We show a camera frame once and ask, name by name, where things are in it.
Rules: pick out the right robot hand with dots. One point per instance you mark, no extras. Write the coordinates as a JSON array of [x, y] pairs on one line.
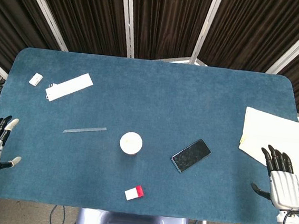
[[285, 186]]

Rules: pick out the clear plastic tube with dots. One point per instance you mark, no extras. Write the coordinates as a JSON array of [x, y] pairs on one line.
[[84, 130]]

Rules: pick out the white round container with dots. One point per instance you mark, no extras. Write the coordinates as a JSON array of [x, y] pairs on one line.
[[131, 143]]

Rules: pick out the white paper stack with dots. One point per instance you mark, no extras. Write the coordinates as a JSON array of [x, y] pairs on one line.
[[276, 140]]

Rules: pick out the small metal binder clip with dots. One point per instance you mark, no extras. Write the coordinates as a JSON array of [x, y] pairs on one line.
[[52, 84]]

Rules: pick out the black smartphone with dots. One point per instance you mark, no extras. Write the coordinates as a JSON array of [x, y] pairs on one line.
[[190, 155]]

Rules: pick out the long white flat box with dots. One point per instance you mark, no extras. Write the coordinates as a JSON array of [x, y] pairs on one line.
[[69, 87]]

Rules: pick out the red and white small box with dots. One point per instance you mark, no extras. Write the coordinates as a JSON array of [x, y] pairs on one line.
[[134, 192]]

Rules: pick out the blue table mat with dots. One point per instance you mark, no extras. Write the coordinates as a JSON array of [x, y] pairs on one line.
[[149, 117]]

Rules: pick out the dark curtain partition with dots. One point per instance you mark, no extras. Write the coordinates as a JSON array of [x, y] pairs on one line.
[[158, 21]]

